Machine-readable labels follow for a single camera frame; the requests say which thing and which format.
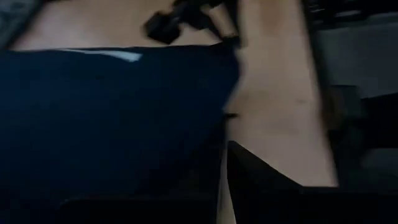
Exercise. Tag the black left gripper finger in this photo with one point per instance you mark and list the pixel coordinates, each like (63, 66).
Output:
(255, 177)

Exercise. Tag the navy blue backpack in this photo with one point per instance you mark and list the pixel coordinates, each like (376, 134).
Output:
(109, 124)

